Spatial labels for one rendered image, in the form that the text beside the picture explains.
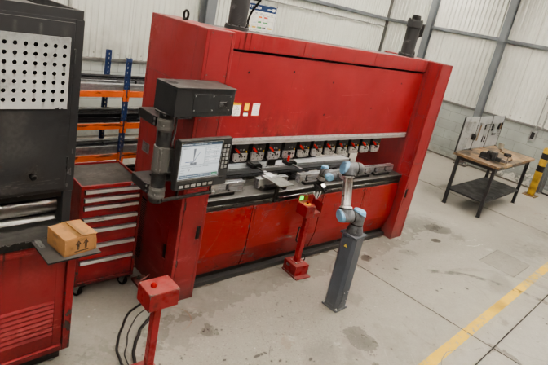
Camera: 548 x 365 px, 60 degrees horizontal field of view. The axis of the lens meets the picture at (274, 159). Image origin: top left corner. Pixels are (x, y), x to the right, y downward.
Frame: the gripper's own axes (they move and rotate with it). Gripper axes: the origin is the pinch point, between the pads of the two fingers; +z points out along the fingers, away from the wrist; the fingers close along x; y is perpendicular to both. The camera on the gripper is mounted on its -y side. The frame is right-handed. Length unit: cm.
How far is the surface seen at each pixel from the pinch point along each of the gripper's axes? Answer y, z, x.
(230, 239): 7, 40, 87
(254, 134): 28, -57, 74
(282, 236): 12, 51, 19
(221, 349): -77, 77, 135
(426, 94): 41, -104, -173
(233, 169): 52, -9, 69
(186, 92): -30, -112, 178
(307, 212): -6.5, 10.3, 14.6
